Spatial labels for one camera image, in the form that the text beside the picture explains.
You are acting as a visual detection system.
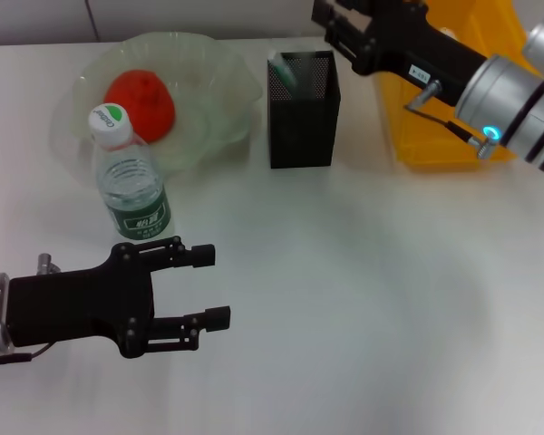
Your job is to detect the pale green glass fruit plate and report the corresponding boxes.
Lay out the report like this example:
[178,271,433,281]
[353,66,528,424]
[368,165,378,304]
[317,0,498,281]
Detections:
[49,30,264,176]

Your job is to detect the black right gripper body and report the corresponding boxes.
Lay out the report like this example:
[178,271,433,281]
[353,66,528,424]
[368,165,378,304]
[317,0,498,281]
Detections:
[350,0,489,108]

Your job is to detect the black mesh pen holder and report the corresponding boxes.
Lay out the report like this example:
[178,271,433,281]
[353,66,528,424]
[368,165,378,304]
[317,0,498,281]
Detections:
[267,50,342,169]

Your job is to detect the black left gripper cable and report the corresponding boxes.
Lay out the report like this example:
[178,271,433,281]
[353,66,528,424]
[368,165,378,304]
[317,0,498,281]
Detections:
[0,343,55,368]

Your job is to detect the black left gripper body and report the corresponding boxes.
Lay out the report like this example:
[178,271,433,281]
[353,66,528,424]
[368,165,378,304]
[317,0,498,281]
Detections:
[7,242,158,359]

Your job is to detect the orange fruit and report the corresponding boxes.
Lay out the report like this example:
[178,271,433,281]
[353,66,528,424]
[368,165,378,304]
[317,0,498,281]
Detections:
[102,68,177,145]

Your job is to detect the mint green utility knife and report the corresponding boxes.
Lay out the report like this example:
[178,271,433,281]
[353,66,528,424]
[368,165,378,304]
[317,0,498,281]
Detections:
[269,52,301,94]

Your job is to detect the clear green-label water bottle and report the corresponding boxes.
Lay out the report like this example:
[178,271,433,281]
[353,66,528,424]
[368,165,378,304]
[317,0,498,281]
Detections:
[88,102,173,240]

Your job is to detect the yellow plastic storage bin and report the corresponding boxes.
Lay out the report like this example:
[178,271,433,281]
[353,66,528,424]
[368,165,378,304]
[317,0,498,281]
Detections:
[374,0,531,172]

